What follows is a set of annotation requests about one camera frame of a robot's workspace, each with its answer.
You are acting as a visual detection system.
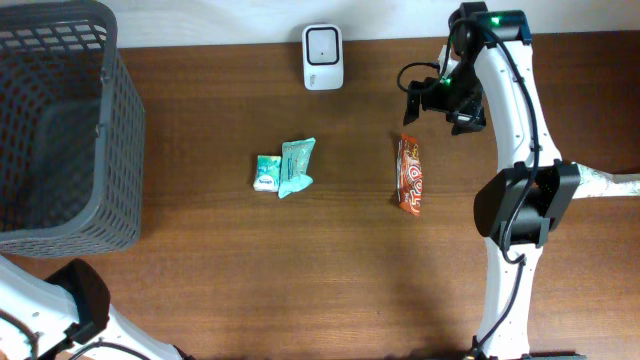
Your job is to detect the small green tissue pack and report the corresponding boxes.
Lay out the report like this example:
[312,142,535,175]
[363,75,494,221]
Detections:
[253,155,282,192]

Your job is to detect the teal wet wipes pack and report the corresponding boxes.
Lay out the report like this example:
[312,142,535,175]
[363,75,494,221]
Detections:
[278,137,316,199]

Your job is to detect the white floral cream tube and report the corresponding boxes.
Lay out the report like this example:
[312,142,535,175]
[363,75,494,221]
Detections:
[573,164,639,199]

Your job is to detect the white barcode scanner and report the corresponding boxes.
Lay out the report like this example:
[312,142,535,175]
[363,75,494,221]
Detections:
[302,24,344,91]

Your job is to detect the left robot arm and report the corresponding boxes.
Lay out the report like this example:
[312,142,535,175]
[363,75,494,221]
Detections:
[1,258,191,360]

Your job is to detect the grey plastic mesh basket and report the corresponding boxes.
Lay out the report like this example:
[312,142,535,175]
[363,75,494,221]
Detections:
[1,1,145,258]

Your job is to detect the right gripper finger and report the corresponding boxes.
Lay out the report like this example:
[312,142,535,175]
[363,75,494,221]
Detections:
[403,82,424,126]
[450,112,486,136]

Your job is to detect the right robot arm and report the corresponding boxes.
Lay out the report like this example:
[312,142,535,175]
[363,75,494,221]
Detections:
[403,1,580,359]

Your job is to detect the orange chocolate bar wrapper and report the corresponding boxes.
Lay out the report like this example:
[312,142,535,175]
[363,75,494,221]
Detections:
[396,134,423,216]

